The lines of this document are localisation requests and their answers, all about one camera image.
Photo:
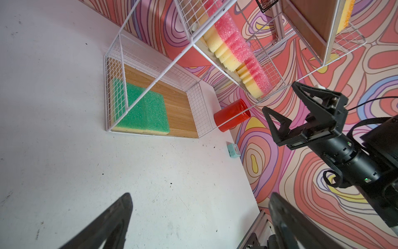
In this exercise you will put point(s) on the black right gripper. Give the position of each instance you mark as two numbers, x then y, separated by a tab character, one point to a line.
329	115

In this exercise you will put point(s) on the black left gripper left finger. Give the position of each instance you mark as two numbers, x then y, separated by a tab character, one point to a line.
108	230

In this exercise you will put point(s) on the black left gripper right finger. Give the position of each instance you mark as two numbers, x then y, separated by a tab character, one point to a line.
293	230

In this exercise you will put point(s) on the pink smiley sponge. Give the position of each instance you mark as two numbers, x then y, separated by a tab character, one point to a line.
225	41
254	78

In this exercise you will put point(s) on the yellow green sponge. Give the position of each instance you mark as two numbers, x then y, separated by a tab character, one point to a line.
148	116
117	99

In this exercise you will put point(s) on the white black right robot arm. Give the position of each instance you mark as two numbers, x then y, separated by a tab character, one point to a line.
370	165

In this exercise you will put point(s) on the small mint alarm clock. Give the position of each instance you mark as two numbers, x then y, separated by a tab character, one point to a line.
233	150

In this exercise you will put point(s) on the red ribbed metal bucket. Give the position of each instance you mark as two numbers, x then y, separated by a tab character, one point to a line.
231	116

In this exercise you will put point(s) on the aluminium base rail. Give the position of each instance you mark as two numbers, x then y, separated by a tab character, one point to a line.
261	234

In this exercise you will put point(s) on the black wire basket back wall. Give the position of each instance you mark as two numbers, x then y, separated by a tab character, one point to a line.
265	5

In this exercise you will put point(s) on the white wire wooden shelf rack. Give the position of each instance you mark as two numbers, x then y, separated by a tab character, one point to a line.
153	53

